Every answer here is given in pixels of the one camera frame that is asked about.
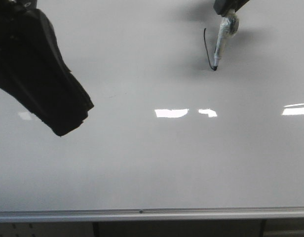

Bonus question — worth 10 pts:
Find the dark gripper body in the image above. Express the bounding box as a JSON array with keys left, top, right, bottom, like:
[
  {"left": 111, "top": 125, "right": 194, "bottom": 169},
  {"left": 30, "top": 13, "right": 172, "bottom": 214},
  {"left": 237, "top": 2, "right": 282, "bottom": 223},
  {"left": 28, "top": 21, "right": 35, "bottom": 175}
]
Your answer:
[{"left": 213, "top": 0, "right": 249, "bottom": 15}]

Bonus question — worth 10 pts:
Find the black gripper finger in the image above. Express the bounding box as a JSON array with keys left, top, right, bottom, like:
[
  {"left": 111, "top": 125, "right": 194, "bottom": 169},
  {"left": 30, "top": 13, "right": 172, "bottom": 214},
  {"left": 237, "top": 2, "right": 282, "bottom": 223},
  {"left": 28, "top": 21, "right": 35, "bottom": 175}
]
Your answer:
[{"left": 0, "top": 9, "right": 94, "bottom": 136}]

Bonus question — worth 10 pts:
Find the white black whiteboard marker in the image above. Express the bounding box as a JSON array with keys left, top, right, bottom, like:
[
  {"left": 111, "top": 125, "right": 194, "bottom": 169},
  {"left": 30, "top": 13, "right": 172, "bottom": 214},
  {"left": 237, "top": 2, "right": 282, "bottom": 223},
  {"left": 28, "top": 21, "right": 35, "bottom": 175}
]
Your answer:
[{"left": 213, "top": 9, "right": 239, "bottom": 71}]

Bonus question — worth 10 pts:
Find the white whiteboard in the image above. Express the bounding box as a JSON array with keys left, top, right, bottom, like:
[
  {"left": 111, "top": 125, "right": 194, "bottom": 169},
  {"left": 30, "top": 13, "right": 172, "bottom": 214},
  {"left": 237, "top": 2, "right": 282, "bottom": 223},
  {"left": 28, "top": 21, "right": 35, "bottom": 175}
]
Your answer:
[{"left": 0, "top": 0, "right": 304, "bottom": 211}]

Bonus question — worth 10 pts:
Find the aluminium whiteboard tray rail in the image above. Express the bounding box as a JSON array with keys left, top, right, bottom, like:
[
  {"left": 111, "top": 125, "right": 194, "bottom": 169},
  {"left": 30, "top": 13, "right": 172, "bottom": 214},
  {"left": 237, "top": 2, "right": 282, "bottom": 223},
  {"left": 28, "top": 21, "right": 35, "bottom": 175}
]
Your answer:
[{"left": 0, "top": 206, "right": 304, "bottom": 223}]

